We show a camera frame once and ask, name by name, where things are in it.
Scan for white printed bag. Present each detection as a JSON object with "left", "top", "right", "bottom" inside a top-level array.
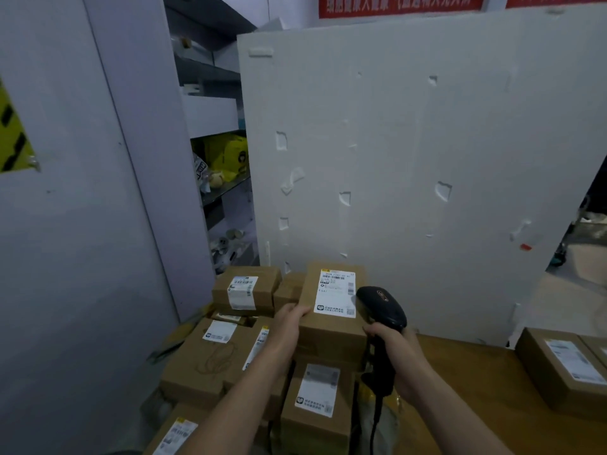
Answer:
[{"left": 193, "top": 153, "right": 212, "bottom": 193}]

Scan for white box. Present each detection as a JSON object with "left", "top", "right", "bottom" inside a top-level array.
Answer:
[{"left": 182, "top": 94, "right": 240, "bottom": 139}]

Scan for brown labelled shipping box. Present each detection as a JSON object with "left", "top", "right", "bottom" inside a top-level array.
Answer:
[
  {"left": 298, "top": 262, "right": 370, "bottom": 367},
  {"left": 515, "top": 328, "right": 607, "bottom": 423}
]

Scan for black barcode scanner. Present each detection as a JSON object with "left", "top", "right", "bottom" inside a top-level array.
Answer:
[{"left": 356, "top": 285, "right": 408, "bottom": 399}]

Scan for yellow black hazard sticker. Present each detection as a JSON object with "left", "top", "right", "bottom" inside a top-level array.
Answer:
[{"left": 0, "top": 79, "right": 39, "bottom": 174}]

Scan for yellow taped plastic bag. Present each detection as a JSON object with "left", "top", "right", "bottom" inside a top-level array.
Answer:
[{"left": 355, "top": 381, "right": 403, "bottom": 455}]

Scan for black scanner cable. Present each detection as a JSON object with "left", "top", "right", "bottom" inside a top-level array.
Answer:
[{"left": 368, "top": 395, "right": 385, "bottom": 455}]

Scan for large white foam board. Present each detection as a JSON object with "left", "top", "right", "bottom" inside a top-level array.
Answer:
[{"left": 236, "top": 3, "right": 607, "bottom": 347}]

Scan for person's left hand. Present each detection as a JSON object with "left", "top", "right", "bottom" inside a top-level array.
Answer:
[{"left": 264, "top": 303, "right": 312, "bottom": 371}]

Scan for grey metal shelf unit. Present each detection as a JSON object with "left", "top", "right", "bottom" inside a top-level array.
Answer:
[{"left": 162, "top": 0, "right": 261, "bottom": 276}]

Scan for person's right hand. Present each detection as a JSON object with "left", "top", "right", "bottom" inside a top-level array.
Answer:
[{"left": 363, "top": 322, "right": 435, "bottom": 406}]

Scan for white plastic wrapped items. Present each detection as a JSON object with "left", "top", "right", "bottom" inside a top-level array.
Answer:
[{"left": 210, "top": 227, "right": 258, "bottom": 273}]

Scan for pile of brown cardboard parcels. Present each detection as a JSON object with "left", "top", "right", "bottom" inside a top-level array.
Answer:
[{"left": 141, "top": 265, "right": 357, "bottom": 455}]

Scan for yellow package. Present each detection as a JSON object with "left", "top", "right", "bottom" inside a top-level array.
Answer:
[{"left": 203, "top": 133, "right": 250, "bottom": 181}]

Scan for person's right forearm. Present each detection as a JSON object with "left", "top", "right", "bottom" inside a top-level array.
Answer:
[{"left": 402, "top": 372, "right": 515, "bottom": 455}]

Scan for person's left forearm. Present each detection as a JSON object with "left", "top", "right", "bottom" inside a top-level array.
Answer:
[{"left": 176, "top": 348, "right": 287, "bottom": 455}]

